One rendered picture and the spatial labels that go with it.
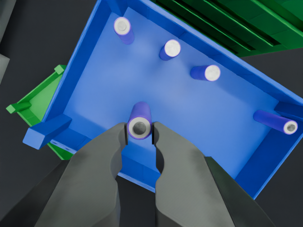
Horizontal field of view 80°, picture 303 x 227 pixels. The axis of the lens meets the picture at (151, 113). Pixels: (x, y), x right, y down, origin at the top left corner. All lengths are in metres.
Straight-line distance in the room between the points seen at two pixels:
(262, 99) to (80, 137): 0.28
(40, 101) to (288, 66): 0.81
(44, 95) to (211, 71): 0.55
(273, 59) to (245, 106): 0.43
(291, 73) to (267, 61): 0.09
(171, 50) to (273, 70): 0.55
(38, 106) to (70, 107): 0.40
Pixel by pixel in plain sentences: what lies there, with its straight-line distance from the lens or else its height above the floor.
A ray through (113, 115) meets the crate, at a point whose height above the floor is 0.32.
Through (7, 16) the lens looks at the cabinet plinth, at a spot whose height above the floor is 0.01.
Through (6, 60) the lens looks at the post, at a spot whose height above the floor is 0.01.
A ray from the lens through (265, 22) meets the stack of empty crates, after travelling 0.39.
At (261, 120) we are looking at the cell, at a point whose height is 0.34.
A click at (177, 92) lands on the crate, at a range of 0.27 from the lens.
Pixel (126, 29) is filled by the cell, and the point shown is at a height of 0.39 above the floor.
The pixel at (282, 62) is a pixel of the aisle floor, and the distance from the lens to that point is 0.74.
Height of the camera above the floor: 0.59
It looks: 77 degrees down
